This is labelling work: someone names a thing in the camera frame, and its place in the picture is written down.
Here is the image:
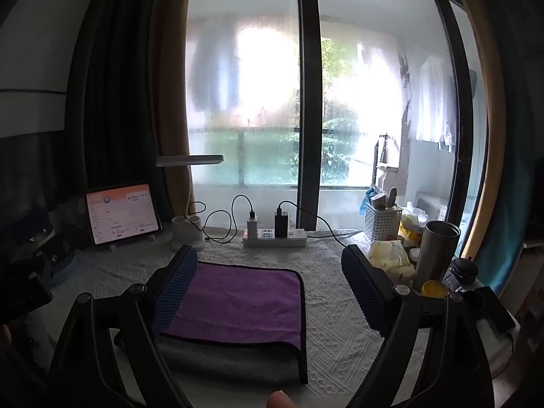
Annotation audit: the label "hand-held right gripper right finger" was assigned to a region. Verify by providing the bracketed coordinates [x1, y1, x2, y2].
[341, 244, 496, 408]

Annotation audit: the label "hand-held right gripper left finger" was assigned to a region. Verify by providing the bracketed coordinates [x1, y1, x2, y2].
[47, 244, 200, 408]

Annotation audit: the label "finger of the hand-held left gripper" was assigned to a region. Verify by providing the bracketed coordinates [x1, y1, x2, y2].
[26, 237, 79, 282]

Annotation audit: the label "purple towel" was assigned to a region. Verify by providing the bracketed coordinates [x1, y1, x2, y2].
[160, 262, 309, 386]

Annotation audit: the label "grey towel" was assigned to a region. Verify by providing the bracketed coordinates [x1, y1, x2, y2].
[154, 335, 305, 386]

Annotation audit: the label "person's right hand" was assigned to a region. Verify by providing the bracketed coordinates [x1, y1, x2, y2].
[266, 390, 295, 408]

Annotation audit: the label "white textured tablecloth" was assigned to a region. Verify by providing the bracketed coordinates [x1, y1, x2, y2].
[25, 225, 516, 408]

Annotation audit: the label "pale yellow plastic bag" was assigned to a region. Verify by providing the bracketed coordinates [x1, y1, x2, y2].
[367, 240, 416, 284]

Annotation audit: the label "white tablet stand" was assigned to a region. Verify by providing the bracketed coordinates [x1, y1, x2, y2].
[105, 235, 159, 252]

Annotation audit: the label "yellow round lid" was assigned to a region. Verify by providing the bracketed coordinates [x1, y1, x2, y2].
[421, 279, 448, 299]

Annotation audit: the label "white perforated basket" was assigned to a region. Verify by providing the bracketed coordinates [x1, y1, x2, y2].
[364, 203, 404, 242]

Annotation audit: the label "steel tumbler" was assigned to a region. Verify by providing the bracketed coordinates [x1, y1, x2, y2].
[412, 220, 462, 292]

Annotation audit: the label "tablet with lit screen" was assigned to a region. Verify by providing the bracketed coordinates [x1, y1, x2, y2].
[85, 183, 163, 246]

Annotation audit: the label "white power strip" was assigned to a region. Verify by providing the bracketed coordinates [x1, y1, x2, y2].
[241, 228, 308, 248]

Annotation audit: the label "white and yellow tissue pack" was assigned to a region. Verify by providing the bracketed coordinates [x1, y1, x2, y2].
[398, 205, 431, 239]

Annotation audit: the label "brown items in basket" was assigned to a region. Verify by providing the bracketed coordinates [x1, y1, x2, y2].
[369, 187, 398, 211]

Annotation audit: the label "black round jar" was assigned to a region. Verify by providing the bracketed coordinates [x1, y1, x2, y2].
[450, 257, 480, 286]

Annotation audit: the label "black charger plug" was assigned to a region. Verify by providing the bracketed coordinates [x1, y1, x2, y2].
[274, 208, 289, 238]

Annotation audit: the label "white outdoor appliance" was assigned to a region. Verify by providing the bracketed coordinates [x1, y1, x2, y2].
[414, 190, 449, 222]

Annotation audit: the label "white desk lamp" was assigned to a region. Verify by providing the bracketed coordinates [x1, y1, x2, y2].
[155, 155, 225, 252]

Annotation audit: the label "black flat device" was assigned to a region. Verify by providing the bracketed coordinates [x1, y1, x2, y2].
[462, 286, 517, 335]

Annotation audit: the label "dark curtain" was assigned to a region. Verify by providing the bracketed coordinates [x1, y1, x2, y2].
[67, 0, 171, 207]

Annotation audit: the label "blue curtain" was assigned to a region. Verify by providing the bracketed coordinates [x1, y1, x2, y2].
[474, 0, 537, 296]

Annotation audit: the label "white hanging shirt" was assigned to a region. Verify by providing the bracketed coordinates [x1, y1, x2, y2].
[414, 54, 458, 152]

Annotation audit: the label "tan curtain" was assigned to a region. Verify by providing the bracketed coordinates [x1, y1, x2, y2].
[442, 0, 508, 261]
[148, 0, 197, 218]

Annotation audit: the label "black charging cable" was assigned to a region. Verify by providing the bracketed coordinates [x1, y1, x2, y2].
[187, 195, 256, 244]
[278, 200, 354, 248]

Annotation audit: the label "dark window frame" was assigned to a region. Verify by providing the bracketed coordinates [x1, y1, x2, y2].
[296, 0, 323, 231]

